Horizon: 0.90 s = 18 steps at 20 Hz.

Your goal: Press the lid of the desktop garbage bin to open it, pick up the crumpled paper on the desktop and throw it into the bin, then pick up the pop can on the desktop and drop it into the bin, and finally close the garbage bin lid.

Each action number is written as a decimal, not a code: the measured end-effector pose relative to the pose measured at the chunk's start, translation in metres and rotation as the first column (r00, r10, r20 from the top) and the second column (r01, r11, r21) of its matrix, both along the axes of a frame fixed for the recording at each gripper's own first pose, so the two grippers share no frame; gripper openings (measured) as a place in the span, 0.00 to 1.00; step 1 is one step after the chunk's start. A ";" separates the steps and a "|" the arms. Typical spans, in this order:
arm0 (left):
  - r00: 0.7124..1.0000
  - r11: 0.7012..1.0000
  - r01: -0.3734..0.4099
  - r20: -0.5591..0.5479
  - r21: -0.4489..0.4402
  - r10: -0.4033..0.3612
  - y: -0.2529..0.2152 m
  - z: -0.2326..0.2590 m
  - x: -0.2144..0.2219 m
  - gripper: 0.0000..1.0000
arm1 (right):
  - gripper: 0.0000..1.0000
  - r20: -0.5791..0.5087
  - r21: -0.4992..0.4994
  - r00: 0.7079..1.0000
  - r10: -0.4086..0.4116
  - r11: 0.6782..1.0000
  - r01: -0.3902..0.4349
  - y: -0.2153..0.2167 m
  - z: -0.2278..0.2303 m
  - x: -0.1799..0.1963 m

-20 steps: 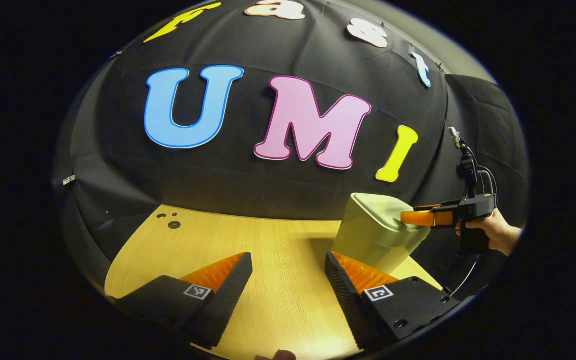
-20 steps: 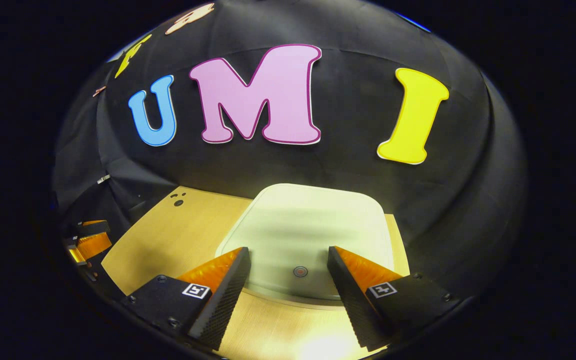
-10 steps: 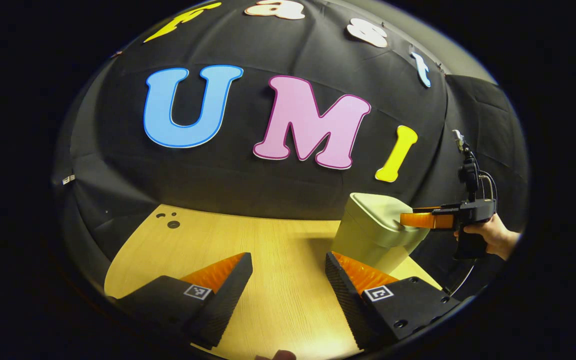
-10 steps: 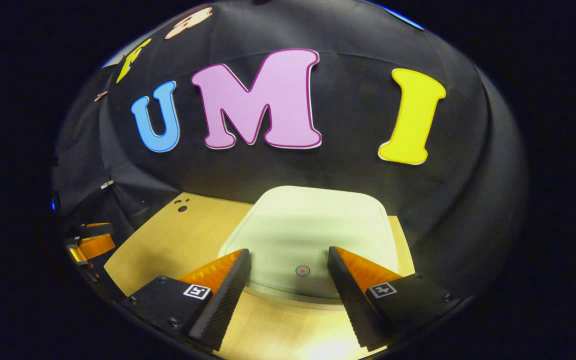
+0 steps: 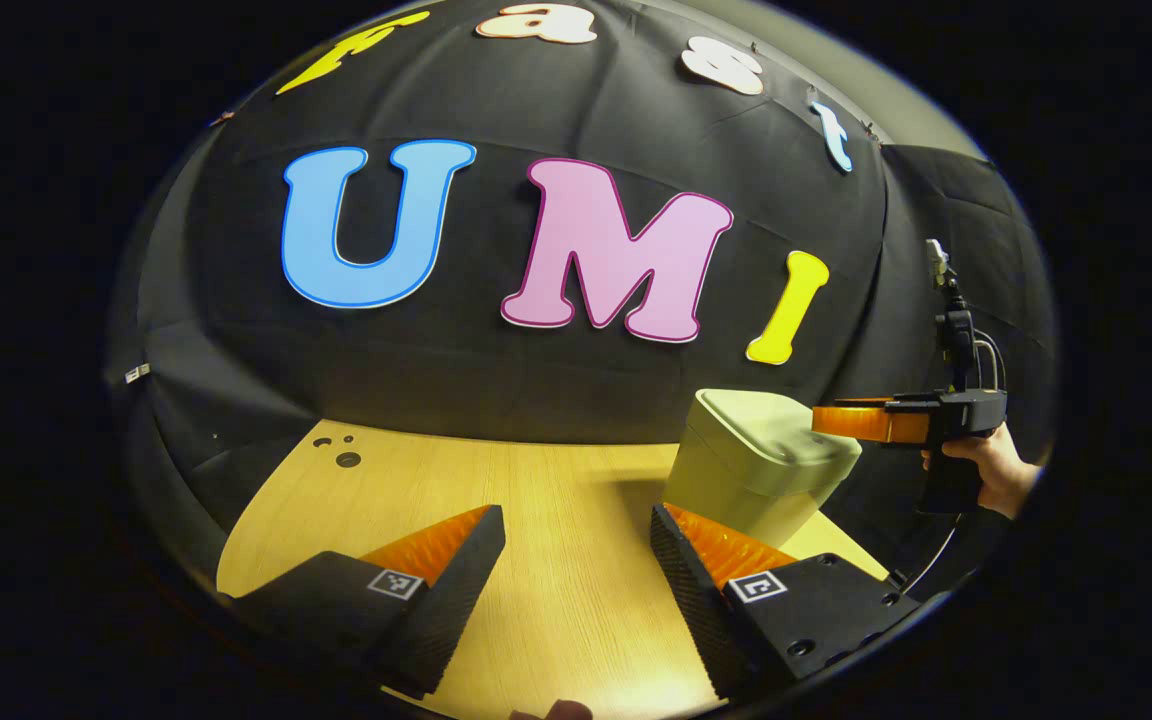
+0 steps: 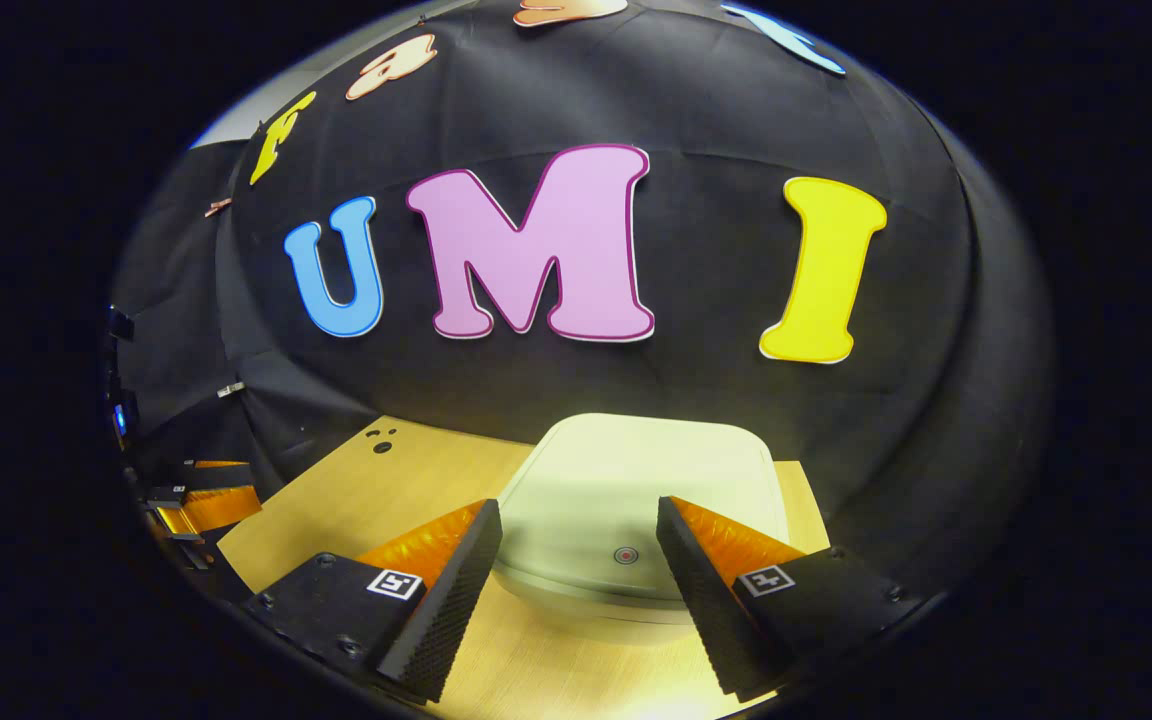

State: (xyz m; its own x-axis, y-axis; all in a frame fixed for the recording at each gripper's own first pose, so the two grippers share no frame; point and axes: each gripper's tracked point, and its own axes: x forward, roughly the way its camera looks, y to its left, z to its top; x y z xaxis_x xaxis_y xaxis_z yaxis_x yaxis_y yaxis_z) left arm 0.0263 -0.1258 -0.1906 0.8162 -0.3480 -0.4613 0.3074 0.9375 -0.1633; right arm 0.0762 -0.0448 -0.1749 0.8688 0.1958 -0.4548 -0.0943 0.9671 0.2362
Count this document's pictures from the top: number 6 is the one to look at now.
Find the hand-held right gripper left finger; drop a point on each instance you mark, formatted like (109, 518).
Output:
(456, 600)

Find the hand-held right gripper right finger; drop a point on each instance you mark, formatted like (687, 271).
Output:
(706, 610)

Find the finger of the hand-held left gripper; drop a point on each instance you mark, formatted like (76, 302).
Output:
(221, 508)
(216, 476)

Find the green desktop garbage bin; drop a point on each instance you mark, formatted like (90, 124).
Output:
(636, 470)

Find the wooden desktop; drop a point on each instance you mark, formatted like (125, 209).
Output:
(356, 500)

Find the silver clip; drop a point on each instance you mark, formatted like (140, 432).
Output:
(230, 389)

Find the copper clip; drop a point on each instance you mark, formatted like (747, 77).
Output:
(218, 207)

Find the black backdrop cloth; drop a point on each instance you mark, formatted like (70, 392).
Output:
(706, 250)

